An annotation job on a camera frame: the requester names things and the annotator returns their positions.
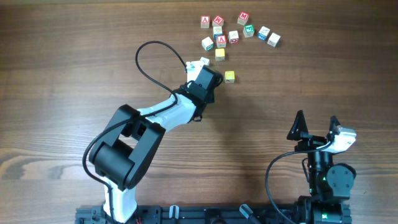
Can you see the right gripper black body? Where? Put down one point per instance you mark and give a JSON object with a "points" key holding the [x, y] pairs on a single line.
{"points": [[311, 142]]}

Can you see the green top letter block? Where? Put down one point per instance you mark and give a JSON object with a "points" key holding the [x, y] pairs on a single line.
{"points": [[248, 30]]}

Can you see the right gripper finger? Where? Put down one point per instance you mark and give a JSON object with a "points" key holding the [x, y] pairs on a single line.
{"points": [[334, 125], [299, 128]]}

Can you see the red M letter block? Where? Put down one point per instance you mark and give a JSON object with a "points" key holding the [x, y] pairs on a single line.
{"points": [[243, 18]]}

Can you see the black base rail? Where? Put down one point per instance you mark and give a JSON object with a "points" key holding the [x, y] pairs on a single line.
{"points": [[151, 214]]}

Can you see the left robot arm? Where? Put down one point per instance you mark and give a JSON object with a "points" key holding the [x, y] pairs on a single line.
{"points": [[123, 152]]}

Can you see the red W letter block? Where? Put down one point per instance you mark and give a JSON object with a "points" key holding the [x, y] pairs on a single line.
{"points": [[217, 21]]}

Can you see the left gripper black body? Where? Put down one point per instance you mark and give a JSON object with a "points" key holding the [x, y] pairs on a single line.
{"points": [[187, 86]]}

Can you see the red A block centre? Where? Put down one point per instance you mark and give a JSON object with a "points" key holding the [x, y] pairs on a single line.
{"points": [[221, 41]]}

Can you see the blue edged picture block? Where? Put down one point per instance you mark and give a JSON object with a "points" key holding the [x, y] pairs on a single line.
{"points": [[217, 30]]}

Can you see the white block green Z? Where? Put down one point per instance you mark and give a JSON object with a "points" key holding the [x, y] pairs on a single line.
{"points": [[207, 43]]}

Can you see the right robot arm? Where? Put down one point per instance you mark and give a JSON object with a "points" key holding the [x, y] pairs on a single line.
{"points": [[330, 184]]}

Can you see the blue P letter block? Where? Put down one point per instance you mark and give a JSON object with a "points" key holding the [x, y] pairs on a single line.
{"points": [[263, 33]]}

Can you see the yellow top picture block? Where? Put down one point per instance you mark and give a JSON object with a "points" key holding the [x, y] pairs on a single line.
{"points": [[219, 54]]}

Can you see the white block red Q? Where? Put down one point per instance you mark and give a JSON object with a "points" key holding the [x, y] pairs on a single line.
{"points": [[233, 37]]}

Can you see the red A letter block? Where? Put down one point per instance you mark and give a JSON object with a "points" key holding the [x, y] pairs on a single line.
{"points": [[205, 22]]}

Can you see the white block green Y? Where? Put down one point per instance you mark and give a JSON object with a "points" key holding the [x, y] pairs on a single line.
{"points": [[205, 61]]}

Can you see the white block red leaf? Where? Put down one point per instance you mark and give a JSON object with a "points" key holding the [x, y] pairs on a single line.
{"points": [[273, 39]]}

